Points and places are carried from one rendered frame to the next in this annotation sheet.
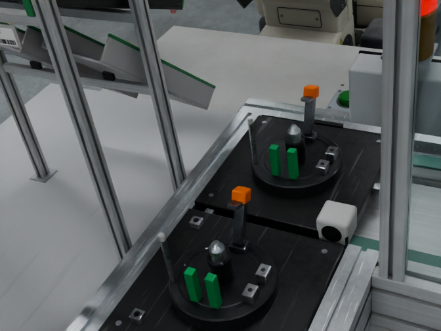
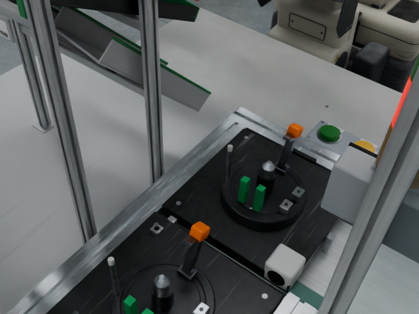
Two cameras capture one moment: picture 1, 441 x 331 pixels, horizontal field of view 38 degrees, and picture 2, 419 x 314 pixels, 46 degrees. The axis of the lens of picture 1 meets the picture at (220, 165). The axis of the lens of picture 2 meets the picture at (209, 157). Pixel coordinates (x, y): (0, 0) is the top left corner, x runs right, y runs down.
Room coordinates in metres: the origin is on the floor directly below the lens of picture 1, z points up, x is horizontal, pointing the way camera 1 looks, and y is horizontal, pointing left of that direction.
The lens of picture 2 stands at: (0.25, -0.04, 1.59)
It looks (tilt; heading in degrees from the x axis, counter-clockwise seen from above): 45 degrees down; 1
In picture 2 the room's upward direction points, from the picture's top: 3 degrees clockwise
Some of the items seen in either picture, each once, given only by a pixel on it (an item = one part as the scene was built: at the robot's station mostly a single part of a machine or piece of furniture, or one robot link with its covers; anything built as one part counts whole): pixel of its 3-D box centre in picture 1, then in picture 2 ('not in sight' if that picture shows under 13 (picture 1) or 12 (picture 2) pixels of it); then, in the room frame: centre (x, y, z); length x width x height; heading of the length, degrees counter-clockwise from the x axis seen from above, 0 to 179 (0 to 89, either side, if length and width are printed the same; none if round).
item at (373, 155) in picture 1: (297, 172); (262, 199); (0.78, -0.12, 0.96); 0.24 x 0.24 x 0.02; 57
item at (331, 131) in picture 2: (350, 100); (328, 134); (0.95, -0.25, 0.96); 0.04 x 0.04 x 0.02
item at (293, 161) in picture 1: (293, 163); (259, 198); (0.74, -0.10, 1.01); 0.01 x 0.01 x 0.05; 57
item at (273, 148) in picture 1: (275, 160); (244, 189); (0.75, -0.08, 1.01); 0.01 x 0.01 x 0.05; 57
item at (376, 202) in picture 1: (377, 196); (328, 243); (0.71, -0.22, 0.95); 0.01 x 0.01 x 0.04; 57
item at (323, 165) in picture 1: (322, 167); (285, 207); (0.74, -0.15, 1.00); 0.02 x 0.01 x 0.02; 147
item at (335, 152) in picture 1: (331, 154); (297, 194); (0.77, -0.17, 1.00); 0.02 x 0.01 x 0.02; 147
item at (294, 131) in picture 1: (294, 132); (268, 167); (0.78, -0.12, 1.04); 0.02 x 0.02 x 0.03
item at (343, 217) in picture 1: (336, 222); (284, 267); (0.65, -0.15, 0.97); 0.05 x 0.05 x 0.04; 57
